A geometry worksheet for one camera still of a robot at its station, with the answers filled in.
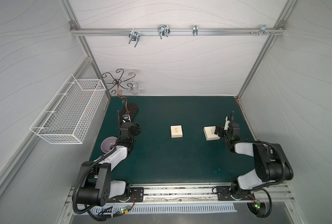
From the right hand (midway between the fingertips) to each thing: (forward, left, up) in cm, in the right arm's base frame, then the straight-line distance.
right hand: (224, 125), depth 95 cm
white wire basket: (-16, +88, +27) cm, 94 cm away
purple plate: (-17, +78, +1) cm, 79 cm away
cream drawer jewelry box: (-3, +10, -3) cm, 11 cm away
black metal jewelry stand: (+13, +72, +26) cm, 78 cm away
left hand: (-6, +63, +7) cm, 64 cm away
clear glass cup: (+19, +64, +16) cm, 69 cm away
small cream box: (-5, +33, -2) cm, 34 cm away
